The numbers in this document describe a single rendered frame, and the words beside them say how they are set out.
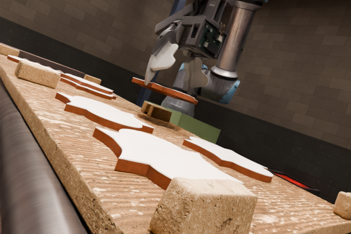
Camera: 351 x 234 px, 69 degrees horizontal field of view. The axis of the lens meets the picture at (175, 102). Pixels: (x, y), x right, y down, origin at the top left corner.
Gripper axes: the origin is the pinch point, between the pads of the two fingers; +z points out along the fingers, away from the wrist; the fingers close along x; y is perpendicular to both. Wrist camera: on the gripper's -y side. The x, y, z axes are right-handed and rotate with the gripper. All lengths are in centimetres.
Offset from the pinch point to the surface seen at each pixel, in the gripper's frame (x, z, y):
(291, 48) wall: 462, -185, -243
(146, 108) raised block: 3.1, 5.6, -8.4
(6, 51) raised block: -22, 6, -47
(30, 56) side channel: -7, 7, -95
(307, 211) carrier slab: -2.9, 6.7, 31.8
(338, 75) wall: 463, -143, -138
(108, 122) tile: -17.4, 6.2, 14.7
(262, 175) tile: -0.8, 6.0, 25.2
